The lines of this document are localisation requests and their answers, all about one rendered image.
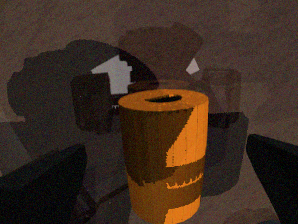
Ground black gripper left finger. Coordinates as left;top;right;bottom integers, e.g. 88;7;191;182
0;144;88;224

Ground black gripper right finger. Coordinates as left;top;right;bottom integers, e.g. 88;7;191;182
246;133;298;224

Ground orange knob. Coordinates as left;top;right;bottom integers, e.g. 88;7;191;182
118;89;209;224

